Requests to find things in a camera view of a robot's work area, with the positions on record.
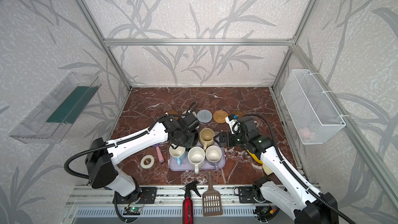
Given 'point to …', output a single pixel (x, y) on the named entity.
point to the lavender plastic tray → (185, 165)
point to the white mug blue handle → (179, 153)
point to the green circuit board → (132, 211)
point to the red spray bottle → (187, 204)
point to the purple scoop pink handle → (160, 159)
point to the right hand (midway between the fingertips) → (221, 133)
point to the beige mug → (206, 137)
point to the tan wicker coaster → (219, 116)
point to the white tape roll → (147, 166)
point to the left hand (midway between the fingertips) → (191, 140)
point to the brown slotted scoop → (211, 200)
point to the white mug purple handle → (213, 154)
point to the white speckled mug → (196, 155)
